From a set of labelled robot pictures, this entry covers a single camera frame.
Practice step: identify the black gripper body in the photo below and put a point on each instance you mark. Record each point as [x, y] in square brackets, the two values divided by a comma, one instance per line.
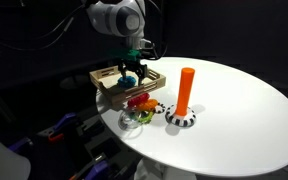
[130, 63]

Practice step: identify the glass bowl with colourful toys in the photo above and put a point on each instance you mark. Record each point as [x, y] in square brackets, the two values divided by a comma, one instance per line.
[124, 124]

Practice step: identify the orange peg stacker striped base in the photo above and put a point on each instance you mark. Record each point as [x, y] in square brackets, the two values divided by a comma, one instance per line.
[185, 90]

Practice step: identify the wooden slatted tray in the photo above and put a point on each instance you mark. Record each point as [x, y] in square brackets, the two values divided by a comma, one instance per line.
[117, 95]

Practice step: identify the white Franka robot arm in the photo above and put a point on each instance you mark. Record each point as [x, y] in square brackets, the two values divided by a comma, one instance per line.
[117, 16]

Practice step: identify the white rounded chair back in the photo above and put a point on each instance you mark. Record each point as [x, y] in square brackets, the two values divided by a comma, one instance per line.
[0, 160]

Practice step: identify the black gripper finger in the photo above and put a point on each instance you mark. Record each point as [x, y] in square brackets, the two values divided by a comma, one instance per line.
[121, 72]
[141, 77]

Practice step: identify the white table pedestal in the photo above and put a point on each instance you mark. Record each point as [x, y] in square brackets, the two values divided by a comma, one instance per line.
[157, 171]

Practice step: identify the purple clamp with orange tip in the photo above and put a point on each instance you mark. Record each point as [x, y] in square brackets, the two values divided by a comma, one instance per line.
[64, 120]

